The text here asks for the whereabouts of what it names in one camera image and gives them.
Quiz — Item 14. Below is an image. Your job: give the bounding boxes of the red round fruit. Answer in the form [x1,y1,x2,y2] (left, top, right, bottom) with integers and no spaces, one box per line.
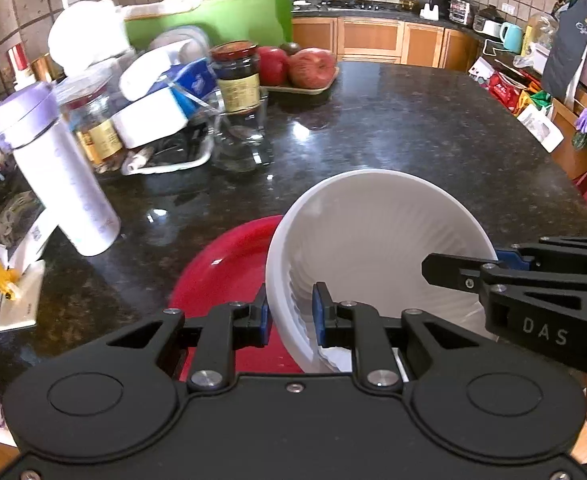
[258,46,290,86]
[288,47,338,88]

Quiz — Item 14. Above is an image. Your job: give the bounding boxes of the white rectangular box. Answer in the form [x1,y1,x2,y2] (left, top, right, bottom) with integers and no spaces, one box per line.
[110,91,189,150]

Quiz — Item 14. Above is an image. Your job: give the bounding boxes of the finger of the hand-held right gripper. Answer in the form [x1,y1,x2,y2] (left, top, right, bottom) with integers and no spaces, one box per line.
[422,252,500,293]
[497,236,587,273]

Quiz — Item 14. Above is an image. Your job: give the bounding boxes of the teal mug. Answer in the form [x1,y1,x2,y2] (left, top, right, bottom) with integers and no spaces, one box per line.
[499,22,523,53]

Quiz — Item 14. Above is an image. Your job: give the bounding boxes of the pink plastic plate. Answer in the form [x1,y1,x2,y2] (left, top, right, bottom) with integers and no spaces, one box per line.
[167,215,307,383]

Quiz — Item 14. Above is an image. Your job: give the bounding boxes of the clear storage container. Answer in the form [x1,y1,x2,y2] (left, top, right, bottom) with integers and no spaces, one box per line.
[449,0,474,27]

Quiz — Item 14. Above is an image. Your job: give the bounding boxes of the clear drinking glass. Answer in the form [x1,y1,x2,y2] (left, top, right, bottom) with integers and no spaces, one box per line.
[208,95,274,173]

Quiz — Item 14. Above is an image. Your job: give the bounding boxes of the red white bottle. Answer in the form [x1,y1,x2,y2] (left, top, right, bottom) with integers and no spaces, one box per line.
[6,42,34,86]

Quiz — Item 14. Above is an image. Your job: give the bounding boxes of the red snack packets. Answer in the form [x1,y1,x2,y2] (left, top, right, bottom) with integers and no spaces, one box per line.
[468,57,531,113]

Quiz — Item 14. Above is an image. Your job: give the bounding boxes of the wooden lower cabinets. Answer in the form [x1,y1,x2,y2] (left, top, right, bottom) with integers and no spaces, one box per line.
[292,15,481,73]

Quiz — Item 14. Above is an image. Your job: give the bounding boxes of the gas stove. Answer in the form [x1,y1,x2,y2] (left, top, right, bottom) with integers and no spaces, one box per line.
[293,0,404,11]

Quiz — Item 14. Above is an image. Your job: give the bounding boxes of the white foam container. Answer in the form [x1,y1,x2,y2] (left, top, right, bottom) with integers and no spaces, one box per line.
[48,0,129,78]

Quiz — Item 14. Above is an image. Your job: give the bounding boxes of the yellow-label spice jar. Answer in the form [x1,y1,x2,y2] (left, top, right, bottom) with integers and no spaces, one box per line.
[56,72,126,173]

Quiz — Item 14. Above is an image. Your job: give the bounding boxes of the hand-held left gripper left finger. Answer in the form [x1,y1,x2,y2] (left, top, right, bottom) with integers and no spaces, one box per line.
[107,282,274,393]

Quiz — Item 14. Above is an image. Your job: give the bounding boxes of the white flat stand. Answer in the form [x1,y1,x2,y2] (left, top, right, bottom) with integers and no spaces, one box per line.
[0,259,46,332]

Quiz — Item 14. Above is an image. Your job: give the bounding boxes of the clear plastic bag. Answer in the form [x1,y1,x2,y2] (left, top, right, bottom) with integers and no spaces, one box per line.
[513,12,559,68]

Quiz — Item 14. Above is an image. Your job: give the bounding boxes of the dark sauce glass jar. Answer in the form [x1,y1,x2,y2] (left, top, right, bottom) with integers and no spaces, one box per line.
[209,41,261,113]

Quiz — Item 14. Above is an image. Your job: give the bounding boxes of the white windowed gift box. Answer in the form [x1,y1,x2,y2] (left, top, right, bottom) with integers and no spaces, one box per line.
[516,105,564,153]

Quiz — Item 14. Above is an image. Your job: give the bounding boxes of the green cutting board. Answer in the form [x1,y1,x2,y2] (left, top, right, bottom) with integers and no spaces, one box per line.
[124,0,294,53]

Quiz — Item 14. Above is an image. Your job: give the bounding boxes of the black apron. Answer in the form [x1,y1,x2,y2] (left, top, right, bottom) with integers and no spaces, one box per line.
[542,0,587,111]

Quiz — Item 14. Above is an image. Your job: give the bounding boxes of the blue tissue box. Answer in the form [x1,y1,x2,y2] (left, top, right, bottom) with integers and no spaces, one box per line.
[166,57,219,116]

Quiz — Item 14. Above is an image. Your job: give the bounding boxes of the stack of grey dishes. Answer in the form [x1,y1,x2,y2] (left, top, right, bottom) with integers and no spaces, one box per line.
[148,25,209,61]

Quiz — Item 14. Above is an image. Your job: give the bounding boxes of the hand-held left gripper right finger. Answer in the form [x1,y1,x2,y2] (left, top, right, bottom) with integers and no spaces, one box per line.
[312,282,479,395]

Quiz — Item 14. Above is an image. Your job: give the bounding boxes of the white lavender water bottle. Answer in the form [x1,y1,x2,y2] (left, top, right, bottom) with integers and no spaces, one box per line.
[0,82,121,257]

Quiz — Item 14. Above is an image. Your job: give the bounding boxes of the beige fruit tray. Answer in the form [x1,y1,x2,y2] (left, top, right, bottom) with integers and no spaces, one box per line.
[260,67,341,96]

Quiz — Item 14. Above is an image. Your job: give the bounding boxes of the white cloth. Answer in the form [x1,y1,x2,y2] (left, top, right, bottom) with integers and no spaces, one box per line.
[120,0,204,21]

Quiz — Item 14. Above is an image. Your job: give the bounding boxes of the black coffee maker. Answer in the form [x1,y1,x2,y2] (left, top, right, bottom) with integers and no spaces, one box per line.
[417,0,449,18]

